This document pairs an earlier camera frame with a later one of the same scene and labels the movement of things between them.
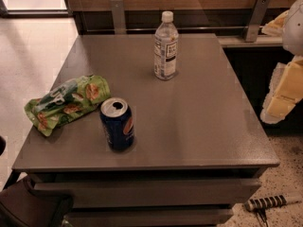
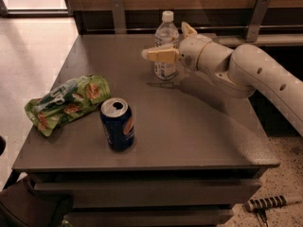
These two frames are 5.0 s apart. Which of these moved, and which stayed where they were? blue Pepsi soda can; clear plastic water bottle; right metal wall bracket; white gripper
Moved: white gripper
Stayed: blue Pepsi soda can; clear plastic water bottle; right metal wall bracket
